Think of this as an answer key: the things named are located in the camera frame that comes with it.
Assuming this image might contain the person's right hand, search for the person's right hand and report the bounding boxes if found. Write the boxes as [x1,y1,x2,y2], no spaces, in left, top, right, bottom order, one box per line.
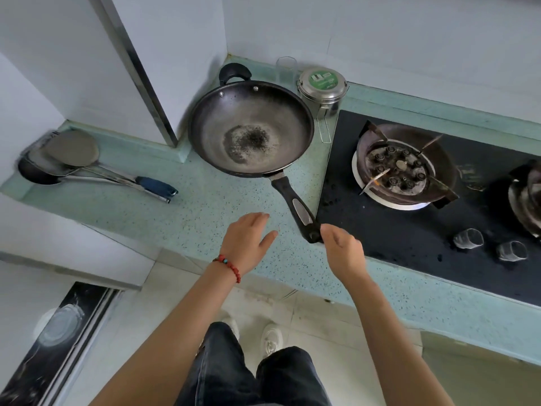
[320,224,368,286]

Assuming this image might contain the person's left hand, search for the person's left hand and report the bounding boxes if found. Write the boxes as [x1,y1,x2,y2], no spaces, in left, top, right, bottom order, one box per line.
[220,212,279,276]

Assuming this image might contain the person's left forearm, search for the person's left forearm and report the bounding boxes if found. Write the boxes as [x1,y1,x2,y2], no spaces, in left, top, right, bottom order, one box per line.
[90,260,244,406]

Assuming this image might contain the person's right forearm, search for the person's right forearm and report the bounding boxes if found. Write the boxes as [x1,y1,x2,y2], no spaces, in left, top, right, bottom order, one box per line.
[344,270,456,406]

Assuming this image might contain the black glass gas cooktop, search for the black glass gas cooktop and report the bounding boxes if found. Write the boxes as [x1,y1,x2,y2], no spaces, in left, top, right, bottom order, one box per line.
[316,110,541,308]

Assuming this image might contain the person's white right shoe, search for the person's white right shoe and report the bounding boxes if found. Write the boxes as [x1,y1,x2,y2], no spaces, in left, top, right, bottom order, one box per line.
[260,323,283,360]

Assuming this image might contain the large gas burner with support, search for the large gas burner with support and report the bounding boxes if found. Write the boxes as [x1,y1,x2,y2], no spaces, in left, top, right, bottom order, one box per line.
[352,120,460,212]

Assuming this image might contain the silver stove knob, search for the silver stove knob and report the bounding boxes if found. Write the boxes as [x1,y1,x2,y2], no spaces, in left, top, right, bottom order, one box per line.
[496,241,529,263]
[452,228,484,251]

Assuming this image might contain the dark blue jeans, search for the dark blue jeans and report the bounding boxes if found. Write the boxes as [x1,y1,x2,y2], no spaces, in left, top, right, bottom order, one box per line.
[174,321,332,406]

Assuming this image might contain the steel lidded container green label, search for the steel lidded container green label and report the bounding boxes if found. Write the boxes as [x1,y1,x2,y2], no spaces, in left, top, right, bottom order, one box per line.
[296,67,351,144]

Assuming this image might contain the clear drinking glass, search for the clear drinking glass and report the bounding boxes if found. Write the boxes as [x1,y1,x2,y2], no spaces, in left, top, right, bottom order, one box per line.
[276,56,300,85]

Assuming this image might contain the small gas burner with support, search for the small gas burner with support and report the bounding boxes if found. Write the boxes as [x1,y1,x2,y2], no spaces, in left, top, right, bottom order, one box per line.
[507,158,541,239]

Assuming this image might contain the beige cabinet door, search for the beige cabinet door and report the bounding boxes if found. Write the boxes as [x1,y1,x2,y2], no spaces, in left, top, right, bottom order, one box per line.
[420,332,541,406]

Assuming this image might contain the black glass-top appliance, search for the black glass-top appliance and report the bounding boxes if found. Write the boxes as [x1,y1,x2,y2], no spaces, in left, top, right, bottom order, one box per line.
[0,282,123,406]

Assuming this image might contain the steel ladle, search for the steel ladle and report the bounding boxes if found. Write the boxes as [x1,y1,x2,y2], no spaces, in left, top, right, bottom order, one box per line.
[18,149,172,204]

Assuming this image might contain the red beaded bracelet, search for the red beaded bracelet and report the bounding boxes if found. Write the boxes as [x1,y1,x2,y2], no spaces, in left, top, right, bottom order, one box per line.
[212,254,241,284]

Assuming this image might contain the black wok with handle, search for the black wok with handle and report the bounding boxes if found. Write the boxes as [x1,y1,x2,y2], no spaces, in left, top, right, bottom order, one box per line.
[188,63,324,244]

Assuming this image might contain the steel wall corner trim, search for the steel wall corner trim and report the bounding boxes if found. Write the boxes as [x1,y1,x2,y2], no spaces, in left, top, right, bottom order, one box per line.
[87,0,178,148]

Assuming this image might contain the steel spatula with blue handle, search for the steel spatula with blue handle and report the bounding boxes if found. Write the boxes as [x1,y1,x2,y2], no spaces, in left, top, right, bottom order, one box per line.
[44,130,179,197]

